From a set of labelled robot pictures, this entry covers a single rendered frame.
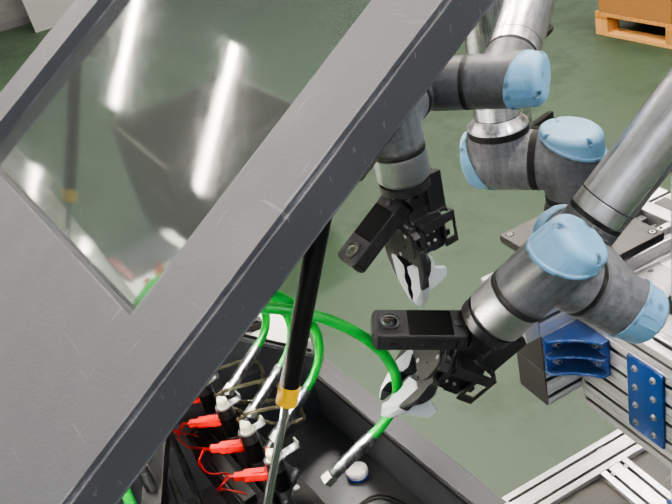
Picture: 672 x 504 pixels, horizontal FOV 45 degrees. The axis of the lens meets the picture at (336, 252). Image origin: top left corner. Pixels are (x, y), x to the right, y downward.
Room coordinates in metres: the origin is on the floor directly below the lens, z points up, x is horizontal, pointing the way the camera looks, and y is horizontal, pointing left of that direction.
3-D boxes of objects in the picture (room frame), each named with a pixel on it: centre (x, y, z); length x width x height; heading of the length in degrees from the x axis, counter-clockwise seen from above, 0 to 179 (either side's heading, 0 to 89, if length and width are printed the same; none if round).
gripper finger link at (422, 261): (0.99, -0.11, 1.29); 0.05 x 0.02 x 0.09; 27
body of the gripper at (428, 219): (1.02, -0.12, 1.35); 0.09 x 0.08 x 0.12; 117
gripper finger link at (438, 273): (1.00, -0.13, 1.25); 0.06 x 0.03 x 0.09; 117
